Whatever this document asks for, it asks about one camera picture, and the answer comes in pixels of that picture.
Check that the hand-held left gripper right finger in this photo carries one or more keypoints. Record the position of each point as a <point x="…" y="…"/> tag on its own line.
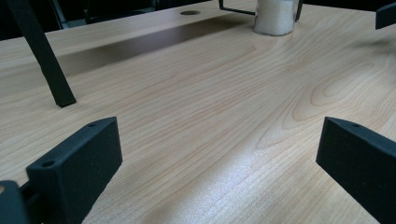
<point x="358" y="161"/>

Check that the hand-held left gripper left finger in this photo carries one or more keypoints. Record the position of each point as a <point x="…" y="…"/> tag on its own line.
<point x="77" y="168"/>

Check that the black metal stand leg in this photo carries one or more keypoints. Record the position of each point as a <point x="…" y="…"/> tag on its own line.
<point x="43" y="56"/>

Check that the white textured container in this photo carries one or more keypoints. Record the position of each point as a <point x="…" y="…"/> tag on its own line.
<point x="275" y="17"/>

